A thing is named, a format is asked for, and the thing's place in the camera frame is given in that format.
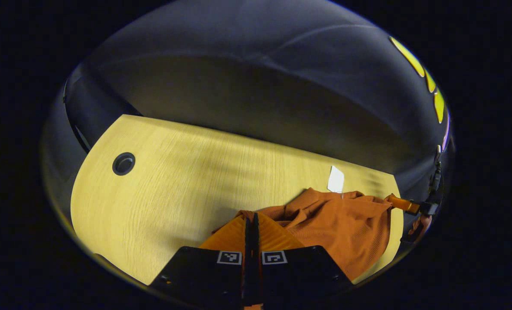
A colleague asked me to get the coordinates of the white paper tag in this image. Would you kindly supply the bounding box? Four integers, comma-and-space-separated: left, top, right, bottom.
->
327, 166, 345, 193

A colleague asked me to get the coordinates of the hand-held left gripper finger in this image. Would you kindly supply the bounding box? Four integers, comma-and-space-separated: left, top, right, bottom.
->
252, 212, 355, 310
148, 213, 253, 310

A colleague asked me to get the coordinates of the orange jacket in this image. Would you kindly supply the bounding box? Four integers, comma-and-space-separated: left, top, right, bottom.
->
213, 187, 394, 282

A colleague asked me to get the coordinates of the black backdrop cloth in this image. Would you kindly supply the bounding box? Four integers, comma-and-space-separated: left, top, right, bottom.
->
41, 0, 456, 203

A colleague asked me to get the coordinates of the black table cable grommet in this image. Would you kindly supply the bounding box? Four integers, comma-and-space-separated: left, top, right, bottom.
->
112, 152, 136, 176

